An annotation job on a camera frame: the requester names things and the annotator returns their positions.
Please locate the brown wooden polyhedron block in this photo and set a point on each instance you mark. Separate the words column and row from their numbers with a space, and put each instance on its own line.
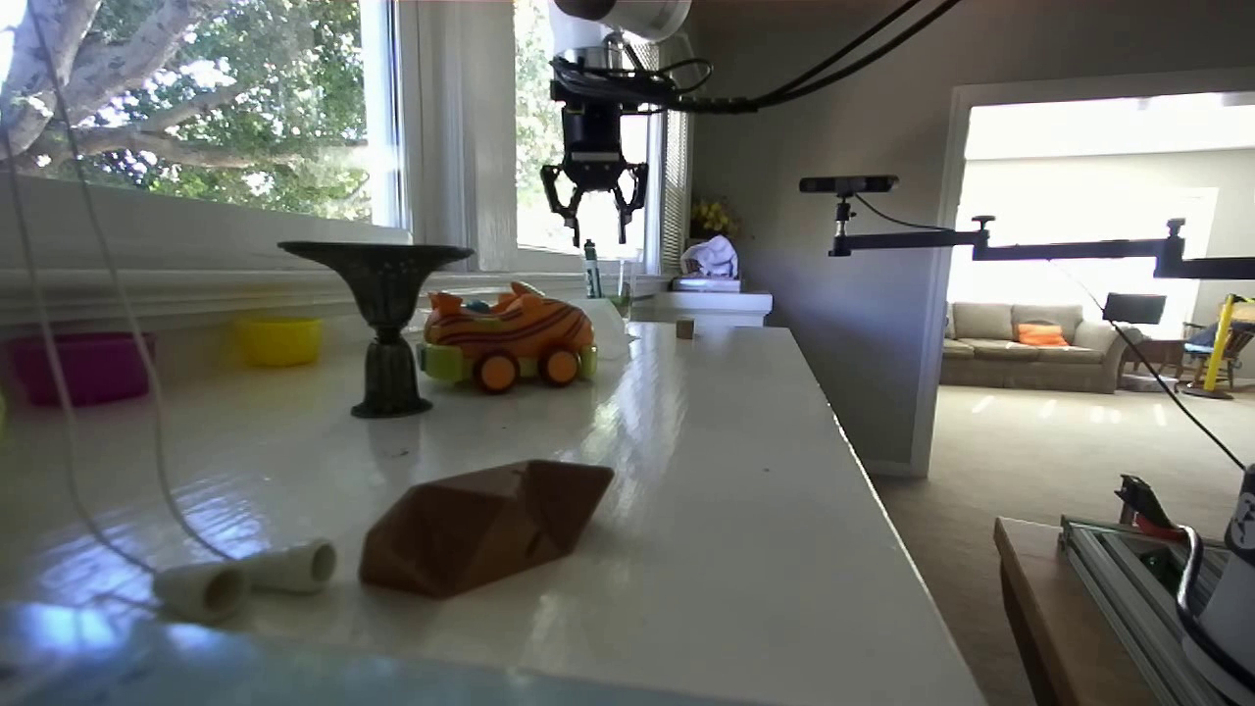
column 466, row 532

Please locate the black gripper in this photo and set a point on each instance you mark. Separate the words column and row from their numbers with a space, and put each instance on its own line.
column 597, row 86

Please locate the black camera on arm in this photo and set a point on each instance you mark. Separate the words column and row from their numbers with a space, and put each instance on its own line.
column 848, row 186

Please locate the orange cushion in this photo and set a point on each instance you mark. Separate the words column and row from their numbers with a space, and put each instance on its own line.
column 1042, row 334

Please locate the dark goblet stand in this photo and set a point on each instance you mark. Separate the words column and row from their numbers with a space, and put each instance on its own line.
column 386, row 282

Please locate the yellow bowl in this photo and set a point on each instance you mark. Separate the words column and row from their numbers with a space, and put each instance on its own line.
column 282, row 342

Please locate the small dark cube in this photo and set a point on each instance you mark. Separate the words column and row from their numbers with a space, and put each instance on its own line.
column 683, row 329

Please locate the wooden side table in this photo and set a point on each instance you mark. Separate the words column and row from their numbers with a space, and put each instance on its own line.
column 1068, row 647

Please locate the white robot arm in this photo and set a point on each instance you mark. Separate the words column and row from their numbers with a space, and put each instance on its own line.
column 614, row 22

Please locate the white crumpled cloth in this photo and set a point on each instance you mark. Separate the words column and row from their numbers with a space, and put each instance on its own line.
column 706, row 254

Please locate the grey sofa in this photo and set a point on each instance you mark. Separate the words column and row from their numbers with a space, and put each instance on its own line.
column 981, row 351

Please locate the magenta bowl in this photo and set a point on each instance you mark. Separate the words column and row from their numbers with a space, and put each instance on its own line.
column 84, row 364

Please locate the white cylinder piece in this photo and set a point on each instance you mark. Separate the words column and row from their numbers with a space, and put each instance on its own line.
column 221, row 589

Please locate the orange toy car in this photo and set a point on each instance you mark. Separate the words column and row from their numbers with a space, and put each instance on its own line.
column 522, row 334

